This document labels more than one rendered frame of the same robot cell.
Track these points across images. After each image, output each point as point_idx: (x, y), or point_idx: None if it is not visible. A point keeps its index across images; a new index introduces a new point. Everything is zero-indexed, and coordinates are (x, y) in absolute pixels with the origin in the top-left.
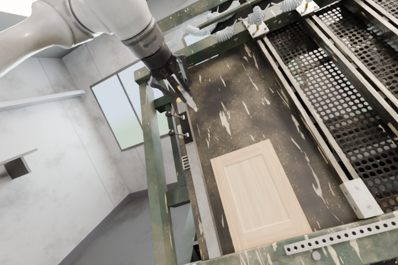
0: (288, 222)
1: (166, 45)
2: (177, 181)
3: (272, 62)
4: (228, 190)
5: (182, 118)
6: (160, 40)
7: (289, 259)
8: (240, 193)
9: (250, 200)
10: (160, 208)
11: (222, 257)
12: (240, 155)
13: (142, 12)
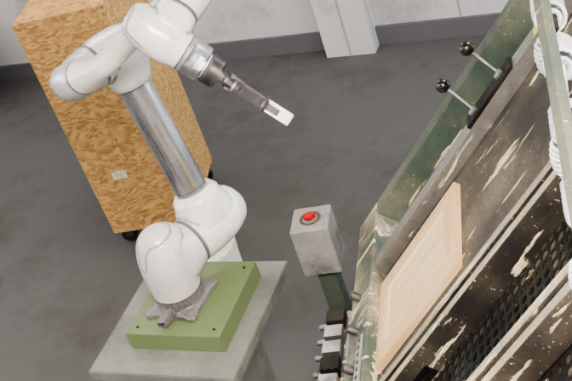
0: (386, 336)
1: (205, 77)
2: None
3: (534, 184)
4: (420, 238)
5: (494, 72)
6: (191, 77)
7: (356, 344)
8: (416, 258)
9: (408, 277)
10: (415, 154)
11: (371, 269)
12: (447, 229)
13: (163, 63)
